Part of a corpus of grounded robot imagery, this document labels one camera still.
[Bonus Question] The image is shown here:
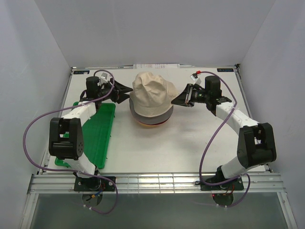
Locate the aluminium table rail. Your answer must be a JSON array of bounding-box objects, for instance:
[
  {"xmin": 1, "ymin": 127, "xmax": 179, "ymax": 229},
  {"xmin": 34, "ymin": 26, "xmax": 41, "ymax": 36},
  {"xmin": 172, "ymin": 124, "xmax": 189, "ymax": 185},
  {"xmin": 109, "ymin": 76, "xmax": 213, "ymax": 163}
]
[{"xmin": 28, "ymin": 172, "xmax": 286, "ymax": 194}]

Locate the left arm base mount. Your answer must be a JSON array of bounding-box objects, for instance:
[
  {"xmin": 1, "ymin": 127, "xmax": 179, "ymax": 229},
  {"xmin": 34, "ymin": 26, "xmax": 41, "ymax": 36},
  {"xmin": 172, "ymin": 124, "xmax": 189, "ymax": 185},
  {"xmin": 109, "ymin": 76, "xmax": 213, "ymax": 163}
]
[{"xmin": 73, "ymin": 176, "xmax": 116, "ymax": 192}]

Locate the dark red bucket hat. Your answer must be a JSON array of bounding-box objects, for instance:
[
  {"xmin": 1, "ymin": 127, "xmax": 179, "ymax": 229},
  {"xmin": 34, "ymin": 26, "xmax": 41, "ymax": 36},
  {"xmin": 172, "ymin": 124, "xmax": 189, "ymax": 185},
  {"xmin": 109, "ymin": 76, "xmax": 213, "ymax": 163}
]
[{"xmin": 136, "ymin": 118, "xmax": 169, "ymax": 124}]

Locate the grey bucket hat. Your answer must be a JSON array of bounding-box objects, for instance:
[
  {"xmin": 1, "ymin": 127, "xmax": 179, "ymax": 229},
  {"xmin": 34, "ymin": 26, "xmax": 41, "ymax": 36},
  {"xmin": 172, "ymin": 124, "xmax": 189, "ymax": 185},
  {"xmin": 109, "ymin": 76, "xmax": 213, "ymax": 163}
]
[{"xmin": 129, "ymin": 99, "xmax": 174, "ymax": 124}]

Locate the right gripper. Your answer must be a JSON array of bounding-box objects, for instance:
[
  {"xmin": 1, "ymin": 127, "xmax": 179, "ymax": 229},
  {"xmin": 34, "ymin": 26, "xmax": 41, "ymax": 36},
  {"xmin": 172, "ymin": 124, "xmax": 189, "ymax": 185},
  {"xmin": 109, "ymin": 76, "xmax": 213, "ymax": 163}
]
[{"xmin": 171, "ymin": 84, "xmax": 210, "ymax": 107}]

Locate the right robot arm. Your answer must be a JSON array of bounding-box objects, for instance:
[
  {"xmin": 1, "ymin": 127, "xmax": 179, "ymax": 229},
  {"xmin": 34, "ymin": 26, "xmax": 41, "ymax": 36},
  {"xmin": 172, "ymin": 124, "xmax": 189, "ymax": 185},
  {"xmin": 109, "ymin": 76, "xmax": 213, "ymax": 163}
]
[{"xmin": 171, "ymin": 72, "xmax": 277, "ymax": 189}]

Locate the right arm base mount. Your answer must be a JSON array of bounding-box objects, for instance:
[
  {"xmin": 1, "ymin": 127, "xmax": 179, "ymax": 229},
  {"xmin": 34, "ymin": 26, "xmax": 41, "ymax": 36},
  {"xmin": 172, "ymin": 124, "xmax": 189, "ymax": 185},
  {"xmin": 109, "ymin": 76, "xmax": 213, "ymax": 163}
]
[{"xmin": 194, "ymin": 175, "xmax": 244, "ymax": 191}]

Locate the yellow bucket hat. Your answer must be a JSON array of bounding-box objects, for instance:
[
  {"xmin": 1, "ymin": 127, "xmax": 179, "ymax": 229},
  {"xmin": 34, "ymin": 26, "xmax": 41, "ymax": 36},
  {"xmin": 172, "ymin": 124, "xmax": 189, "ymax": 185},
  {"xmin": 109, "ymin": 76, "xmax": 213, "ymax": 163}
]
[{"xmin": 139, "ymin": 122, "xmax": 164, "ymax": 128}]

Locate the beige bucket hat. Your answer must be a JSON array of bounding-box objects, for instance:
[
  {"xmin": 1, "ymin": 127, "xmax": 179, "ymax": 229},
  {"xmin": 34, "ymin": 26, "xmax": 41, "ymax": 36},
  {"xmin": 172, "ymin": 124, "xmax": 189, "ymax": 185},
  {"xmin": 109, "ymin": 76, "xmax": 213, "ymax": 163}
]
[{"xmin": 130, "ymin": 72, "xmax": 179, "ymax": 117}]

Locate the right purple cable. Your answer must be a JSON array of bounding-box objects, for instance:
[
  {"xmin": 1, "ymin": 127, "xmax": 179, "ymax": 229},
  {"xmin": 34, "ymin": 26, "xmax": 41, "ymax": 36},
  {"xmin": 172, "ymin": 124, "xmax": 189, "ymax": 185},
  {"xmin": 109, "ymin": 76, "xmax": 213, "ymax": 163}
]
[{"xmin": 199, "ymin": 71, "xmax": 251, "ymax": 208}]

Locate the green plastic tray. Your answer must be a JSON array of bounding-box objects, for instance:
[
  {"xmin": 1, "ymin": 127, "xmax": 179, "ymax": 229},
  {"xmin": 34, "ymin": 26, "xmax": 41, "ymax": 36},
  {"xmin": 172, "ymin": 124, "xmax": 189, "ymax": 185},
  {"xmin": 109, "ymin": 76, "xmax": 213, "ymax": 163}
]
[{"xmin": 49, "ymin": 102, "xmax": 116, "ymax": 174}]

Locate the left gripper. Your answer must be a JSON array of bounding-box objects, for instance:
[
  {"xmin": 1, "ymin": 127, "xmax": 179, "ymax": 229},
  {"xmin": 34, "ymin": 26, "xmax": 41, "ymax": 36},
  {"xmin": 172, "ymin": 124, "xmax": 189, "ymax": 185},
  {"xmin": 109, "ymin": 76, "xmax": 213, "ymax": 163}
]
[{"xmin": 97, "ymin": 78, "xmax": 132, "ymax": 104}]

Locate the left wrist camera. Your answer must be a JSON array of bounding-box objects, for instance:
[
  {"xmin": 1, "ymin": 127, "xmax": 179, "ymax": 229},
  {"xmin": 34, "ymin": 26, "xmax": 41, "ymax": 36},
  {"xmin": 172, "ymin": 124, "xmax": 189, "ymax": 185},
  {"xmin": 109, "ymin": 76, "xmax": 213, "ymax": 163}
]
[{"xmin": 100, "ymin": 72, "xmax": 112, "ymax": 83}]

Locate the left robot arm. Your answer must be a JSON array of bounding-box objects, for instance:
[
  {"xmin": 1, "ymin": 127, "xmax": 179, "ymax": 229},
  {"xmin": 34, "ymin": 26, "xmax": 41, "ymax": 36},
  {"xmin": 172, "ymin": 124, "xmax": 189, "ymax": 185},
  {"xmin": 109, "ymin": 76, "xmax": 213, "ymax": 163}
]
[{"xmin": 49, "ymin": 74, "xmax": 132, "ymax": 191}]

